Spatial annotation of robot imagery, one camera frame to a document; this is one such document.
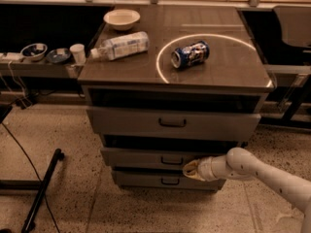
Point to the blue soda can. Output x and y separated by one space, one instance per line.
190 55

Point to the white power strip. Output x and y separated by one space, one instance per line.
11 56

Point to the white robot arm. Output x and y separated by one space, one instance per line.
239 164

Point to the grey bottom drawer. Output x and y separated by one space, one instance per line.
163 180

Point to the blue ceramic bowl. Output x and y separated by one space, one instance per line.
58 56

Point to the black metal stand leg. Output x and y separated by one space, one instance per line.
39 186

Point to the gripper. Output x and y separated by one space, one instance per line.
204 169

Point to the grey drawer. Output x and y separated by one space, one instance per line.
173 124
149 159
163 180

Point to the white paper cup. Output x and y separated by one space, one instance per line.
78 52

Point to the grey drawer cabinet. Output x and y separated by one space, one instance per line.
231 80

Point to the grey top drawer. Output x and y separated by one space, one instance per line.
173 124

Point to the white paper bowl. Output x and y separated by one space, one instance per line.
122 19

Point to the clear plastic water bottle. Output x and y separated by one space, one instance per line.
122 46

